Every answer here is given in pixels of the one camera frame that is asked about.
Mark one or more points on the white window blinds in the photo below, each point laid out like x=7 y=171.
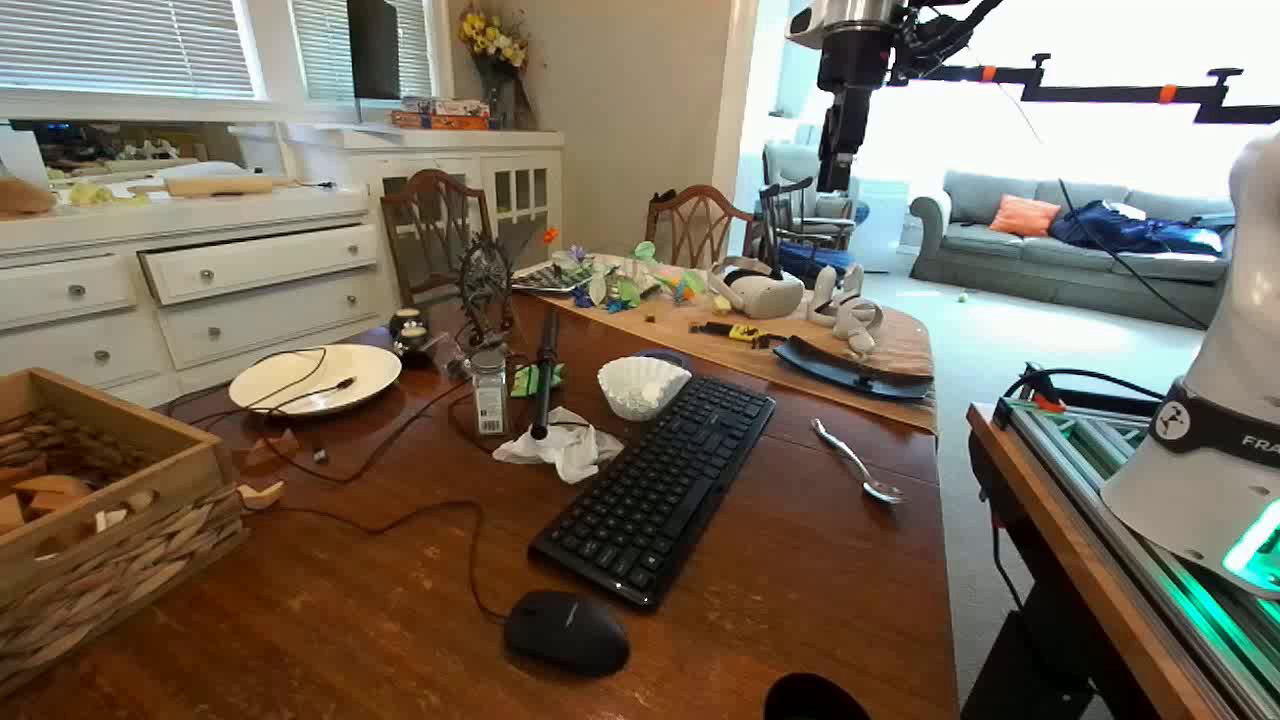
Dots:
x=122 y=44

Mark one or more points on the blue blanket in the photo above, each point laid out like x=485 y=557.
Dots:
x=1133 y=231

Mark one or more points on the wicker basket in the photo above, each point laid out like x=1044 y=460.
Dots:
x=122 y=561

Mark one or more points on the black computer mouse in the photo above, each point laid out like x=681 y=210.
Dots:
x=564 y=633

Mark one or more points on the robot mounting cart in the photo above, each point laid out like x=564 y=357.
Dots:
x=1066 y=532

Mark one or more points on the white drawer dresser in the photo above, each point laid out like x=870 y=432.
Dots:
x=253 y=266

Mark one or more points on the blue grey mat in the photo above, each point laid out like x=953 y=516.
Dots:
x=843 y=368

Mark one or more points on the orange pillow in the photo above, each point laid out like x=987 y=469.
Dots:
x=1027 y=219

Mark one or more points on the green glass toy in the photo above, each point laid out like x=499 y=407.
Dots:
x=620 y=290

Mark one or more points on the small glass jar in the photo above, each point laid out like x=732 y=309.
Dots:
x=491 y=402

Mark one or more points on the small dark candle jar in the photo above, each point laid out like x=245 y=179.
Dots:
x=409 y=339

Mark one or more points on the yellow black tool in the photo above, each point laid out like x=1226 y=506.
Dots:
x=727 y=335

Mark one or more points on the white VR controller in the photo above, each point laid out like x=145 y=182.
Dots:
x=824 y=286
x=862 y=324

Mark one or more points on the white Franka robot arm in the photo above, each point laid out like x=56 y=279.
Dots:
x=1212 y=402

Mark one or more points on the tan wooden board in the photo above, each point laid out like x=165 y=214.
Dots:
x=665 y=335

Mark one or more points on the white bowl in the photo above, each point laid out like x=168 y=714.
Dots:
x=641 y=385

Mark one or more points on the black boom stand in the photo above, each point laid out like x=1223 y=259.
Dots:
x=1107 y=91

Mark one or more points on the yellow flower bouquet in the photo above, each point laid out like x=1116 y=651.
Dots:
x=492 y=44

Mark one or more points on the brown wooden chair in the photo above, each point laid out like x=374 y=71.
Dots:
x=695 y=223

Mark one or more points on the black pen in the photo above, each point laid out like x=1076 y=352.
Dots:
x=547 y=385

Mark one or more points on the dark wooden chair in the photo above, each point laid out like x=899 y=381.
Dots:
x=427 y=233

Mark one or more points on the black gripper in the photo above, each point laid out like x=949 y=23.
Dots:
x=853 y=64

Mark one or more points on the white round plate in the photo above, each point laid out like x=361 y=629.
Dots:
x=314 y=377

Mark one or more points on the crumpled white tissue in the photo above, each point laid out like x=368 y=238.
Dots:
x=564 y=442

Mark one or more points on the grey sofa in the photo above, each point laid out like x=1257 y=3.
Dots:
x=1043 y=266

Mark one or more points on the small wood block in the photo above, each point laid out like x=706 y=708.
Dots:
x=263 y=493

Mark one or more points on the knife on plate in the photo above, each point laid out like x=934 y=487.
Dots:
x=319 y=391

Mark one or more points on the metal spoon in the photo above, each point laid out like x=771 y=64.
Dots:
x=853 y=465

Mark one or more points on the white VR headset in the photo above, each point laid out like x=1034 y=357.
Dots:
x=765 y=294

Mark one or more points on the green packet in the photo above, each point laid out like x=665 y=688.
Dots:
x=529 y=381

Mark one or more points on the white glass door cabinet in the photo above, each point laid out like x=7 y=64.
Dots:
x=526 y=185

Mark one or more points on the black computer keyboard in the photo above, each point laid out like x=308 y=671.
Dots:
x=662 y=487

